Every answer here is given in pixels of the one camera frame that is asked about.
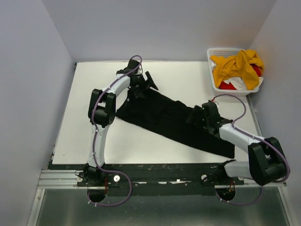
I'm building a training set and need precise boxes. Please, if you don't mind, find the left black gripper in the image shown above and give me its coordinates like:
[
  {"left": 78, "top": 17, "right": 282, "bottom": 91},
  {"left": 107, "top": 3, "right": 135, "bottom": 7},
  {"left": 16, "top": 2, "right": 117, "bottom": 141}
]
[{"left": 130, "top": 72, "right": 157, "bottom": 99}]

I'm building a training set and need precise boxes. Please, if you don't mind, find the black t-shirt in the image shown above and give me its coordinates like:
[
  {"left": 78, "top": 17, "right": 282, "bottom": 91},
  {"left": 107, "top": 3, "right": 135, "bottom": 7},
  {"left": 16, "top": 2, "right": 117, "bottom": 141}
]
[{"left": 116, "top": 89, "right": 235, "bottom": 159}]

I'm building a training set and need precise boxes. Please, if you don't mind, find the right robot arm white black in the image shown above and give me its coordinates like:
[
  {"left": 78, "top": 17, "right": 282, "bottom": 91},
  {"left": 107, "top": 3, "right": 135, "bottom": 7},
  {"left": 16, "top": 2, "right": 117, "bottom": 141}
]
[{"left": 187, "top": 101, "right": 289, "bottom": 186}]

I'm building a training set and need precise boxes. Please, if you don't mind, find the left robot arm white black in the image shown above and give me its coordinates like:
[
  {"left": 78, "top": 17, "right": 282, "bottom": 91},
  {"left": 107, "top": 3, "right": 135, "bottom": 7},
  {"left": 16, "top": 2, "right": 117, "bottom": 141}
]
[{"left": 83, "top": 55, "right": 158, "bottom": 186}]

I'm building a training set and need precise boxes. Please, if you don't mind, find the red t-shirt in basket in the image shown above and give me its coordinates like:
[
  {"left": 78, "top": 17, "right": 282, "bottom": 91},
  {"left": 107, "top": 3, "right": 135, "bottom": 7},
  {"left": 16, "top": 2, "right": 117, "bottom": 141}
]
[{"left": 219, "top": 64, "right": 263, "bottom": 91}]

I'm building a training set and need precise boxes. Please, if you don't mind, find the white t-shirt in basket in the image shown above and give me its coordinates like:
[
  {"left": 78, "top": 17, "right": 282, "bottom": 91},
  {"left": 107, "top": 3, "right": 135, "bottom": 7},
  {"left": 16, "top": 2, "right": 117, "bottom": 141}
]
[{"left": 209, "top": 59, "right": 246, "bottom": 90}]

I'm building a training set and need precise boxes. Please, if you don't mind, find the yellow t-shirt in basket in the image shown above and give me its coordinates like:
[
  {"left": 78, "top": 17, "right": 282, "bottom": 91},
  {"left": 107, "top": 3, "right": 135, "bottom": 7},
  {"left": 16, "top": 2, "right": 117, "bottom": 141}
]
[{"left": 209, "top": 49, "right": 264, "bottom": 90}]

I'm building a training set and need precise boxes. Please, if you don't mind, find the white plastic laundry basket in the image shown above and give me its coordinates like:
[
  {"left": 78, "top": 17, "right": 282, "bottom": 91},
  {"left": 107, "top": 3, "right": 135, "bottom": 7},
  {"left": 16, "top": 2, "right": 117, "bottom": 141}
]
[{"left": 207, "top": 48, "right": 259, "bottom": 96}]

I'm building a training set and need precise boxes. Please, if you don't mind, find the black mounting base plate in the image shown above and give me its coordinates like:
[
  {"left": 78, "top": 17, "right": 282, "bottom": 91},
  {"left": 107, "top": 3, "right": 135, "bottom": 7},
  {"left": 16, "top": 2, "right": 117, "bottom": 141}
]
[{"left": 48, "top": 163, "right": 244, "bottom": 196}]

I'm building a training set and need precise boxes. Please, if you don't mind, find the aluminium rail frame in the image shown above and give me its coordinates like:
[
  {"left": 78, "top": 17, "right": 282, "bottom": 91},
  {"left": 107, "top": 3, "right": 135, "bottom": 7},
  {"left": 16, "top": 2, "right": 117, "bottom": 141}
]
[{"left": 28, "top": 100, "right": 290, "bottom": 226}]

